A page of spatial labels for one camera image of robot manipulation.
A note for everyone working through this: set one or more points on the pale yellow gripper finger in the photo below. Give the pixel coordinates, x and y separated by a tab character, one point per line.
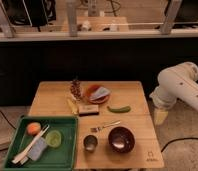
159	116

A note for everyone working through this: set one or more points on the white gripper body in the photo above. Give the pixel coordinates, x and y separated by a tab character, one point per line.
162	99

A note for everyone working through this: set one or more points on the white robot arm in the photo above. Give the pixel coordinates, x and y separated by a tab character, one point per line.
176	82

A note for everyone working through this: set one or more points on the small metal cup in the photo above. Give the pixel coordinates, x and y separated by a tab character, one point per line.
90	143

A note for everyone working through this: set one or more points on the small green cup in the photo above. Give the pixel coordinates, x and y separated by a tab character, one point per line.
53	138

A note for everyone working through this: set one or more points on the dark brown bowl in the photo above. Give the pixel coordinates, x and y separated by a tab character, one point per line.
121	140

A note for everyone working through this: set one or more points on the blue grey cloth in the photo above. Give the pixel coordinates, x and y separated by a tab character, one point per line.
100	92

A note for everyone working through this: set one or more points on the orange plate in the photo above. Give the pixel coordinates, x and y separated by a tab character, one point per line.
91	89

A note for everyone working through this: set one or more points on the metal fork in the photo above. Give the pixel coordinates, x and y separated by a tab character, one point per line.
99	128

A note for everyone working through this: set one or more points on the wooden brush block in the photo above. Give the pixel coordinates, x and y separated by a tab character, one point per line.
86	110

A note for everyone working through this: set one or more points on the yellow banana piece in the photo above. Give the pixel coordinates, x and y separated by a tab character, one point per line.
72	106

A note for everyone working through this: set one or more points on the brown pine cone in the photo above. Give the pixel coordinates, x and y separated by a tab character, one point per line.
75	89

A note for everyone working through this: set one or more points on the green plastic tray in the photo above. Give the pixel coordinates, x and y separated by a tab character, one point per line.
61	158

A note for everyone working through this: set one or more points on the blue sponge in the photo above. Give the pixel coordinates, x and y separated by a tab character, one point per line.
37	149

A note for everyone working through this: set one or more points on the orange fruit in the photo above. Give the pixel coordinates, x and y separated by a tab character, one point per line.
33	128

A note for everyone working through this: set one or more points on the white plastic utensil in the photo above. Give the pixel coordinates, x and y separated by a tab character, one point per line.
22	154

